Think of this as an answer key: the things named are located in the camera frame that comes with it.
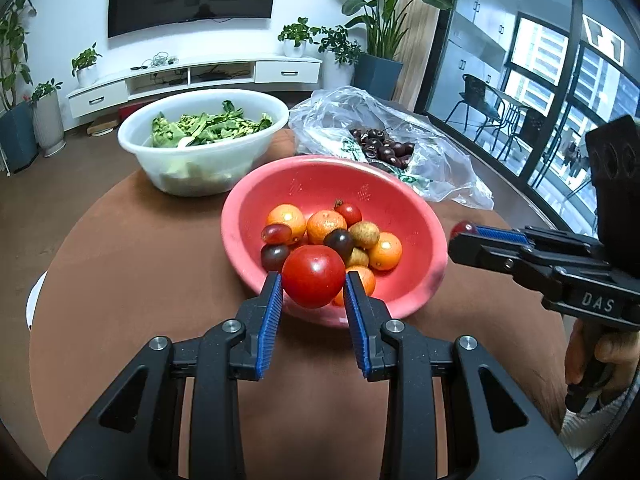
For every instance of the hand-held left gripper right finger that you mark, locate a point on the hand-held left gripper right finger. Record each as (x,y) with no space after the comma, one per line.
(357,325)

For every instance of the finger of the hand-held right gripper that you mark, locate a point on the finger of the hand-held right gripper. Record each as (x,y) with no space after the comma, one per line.
(495,257)
(500,234)

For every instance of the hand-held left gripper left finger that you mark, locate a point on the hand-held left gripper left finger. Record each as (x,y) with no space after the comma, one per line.
(270,325)

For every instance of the small red cherry tomato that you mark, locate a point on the small red cherry tomato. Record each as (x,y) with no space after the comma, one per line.
(276,232)
(462,229)

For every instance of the large bumpy mandarin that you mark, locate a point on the large bumpy mandarin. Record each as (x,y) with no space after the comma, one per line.
(326,226)
(365,282)

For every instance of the tan longan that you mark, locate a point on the tan longan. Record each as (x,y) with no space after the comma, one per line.
(363,234)
(357,257)

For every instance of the dark purple plum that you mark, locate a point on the dark purple plum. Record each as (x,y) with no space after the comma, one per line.
(339,242)
(274,256)

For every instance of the small smooth orange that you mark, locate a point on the small smooth orange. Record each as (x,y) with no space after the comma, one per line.
(385,251)

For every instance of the red plastic colander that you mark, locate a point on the red plastic colander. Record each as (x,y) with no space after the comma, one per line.
(400,200)

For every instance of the yellow-orange smooth orange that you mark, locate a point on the yellow-orange smooth orange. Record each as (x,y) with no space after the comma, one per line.
(286,220)

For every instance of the red tomato with green calyx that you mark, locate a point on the red tomato with green calyx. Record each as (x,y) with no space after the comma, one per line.
(347,212)

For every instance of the person's right forearm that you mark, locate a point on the person's right forearm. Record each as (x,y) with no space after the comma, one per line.
(600,435)

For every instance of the person's right hand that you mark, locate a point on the person's right hand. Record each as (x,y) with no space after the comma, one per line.
(625,355)

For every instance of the black balcony chair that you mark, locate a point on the black balcony chair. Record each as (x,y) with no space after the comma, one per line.
(475,97)
(535,127)

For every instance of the black framed glass doors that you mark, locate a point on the black framed glass doors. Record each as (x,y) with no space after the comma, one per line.
(575,60)

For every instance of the pile of dark cherries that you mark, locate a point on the pile of dark cherries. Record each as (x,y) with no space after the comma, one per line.
(380,147)

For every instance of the white plastic basin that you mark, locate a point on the white plastic basin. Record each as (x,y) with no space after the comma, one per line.
(210,160)

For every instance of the tall leafy plant blue pot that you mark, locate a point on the tall leafy plant blue pot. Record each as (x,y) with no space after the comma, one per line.
(382,72)

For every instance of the clear plastic bag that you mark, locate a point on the clear plastic bag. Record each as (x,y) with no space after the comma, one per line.
(325,115)

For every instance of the beige curtain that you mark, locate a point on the beige curtain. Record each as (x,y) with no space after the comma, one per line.
(420,35)

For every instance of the bushy small-leaf plant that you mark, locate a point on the bushy small-leaf plant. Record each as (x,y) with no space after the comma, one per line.
(337,45)

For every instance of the white television cabinet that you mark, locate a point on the white television cabinet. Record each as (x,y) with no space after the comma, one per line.
(285,72)

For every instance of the small plant white pot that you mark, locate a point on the small plant white pot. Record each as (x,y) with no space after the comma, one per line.
(86,67)
(294,40)

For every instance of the plant in tall white pot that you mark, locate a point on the plant in tall white pot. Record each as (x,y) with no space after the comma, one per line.
(47,125)

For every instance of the leafy tree in blue pot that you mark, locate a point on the leafy tree in blue pot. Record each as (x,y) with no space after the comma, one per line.
(17,135)

